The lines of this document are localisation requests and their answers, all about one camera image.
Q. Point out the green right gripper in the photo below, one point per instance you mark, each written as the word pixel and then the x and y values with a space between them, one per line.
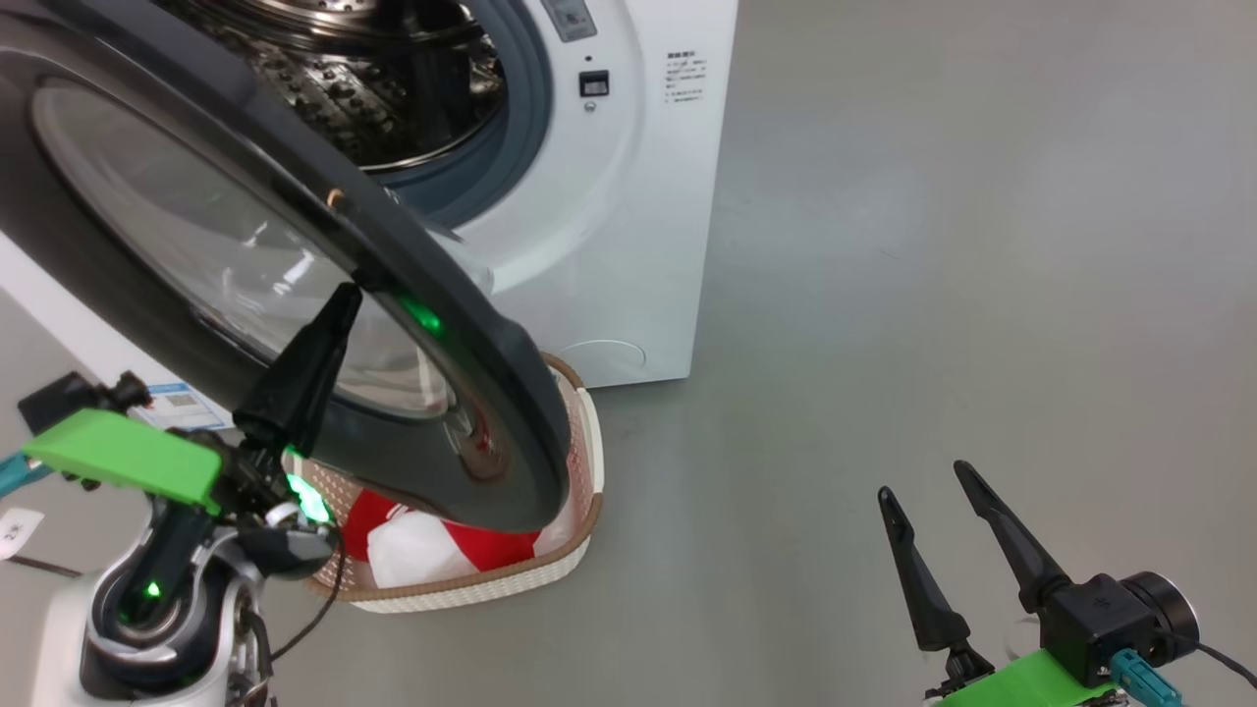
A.
pixel 1031 687

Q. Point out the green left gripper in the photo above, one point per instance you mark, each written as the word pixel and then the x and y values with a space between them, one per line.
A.
pixel 128 457

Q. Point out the washing machine glass door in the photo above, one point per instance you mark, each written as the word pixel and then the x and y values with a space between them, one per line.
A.
pixel 196 245

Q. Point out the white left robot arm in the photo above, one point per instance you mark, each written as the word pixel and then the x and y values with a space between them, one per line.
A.
pixel 157 609

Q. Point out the cream perforated laundry basket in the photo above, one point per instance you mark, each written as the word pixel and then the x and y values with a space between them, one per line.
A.
pixel 579 491

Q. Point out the white washing machine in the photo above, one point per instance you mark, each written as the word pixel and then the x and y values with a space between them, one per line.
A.
pixel 628 245

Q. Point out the grey rectangular label sticker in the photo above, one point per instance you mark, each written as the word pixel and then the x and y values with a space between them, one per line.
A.
pixel 570 18

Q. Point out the blue energy label sticker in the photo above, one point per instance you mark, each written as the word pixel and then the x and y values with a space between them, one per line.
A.
pixel 182 407

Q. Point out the white paper tag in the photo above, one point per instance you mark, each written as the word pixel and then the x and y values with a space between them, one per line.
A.
pixel 18 530

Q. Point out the printed text warning label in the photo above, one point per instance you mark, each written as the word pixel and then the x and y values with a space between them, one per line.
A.
pixel 685 79

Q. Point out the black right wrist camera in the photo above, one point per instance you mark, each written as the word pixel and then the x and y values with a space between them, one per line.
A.
pixel 1110 619

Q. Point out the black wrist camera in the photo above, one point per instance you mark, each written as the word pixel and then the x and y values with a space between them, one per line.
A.
pixel 1110 619
pixel 69 393

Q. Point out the teal right camera connector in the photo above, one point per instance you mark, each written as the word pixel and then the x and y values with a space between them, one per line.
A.
pixel 1144 679

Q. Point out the teal camera connector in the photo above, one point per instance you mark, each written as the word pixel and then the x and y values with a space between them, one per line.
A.
pixel 20 471
pixel 1144 679

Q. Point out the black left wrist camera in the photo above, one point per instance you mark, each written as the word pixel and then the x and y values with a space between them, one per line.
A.
pixel 69 393

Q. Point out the teal left camera connector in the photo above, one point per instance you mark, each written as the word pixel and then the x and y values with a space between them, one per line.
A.
pixel 20 471

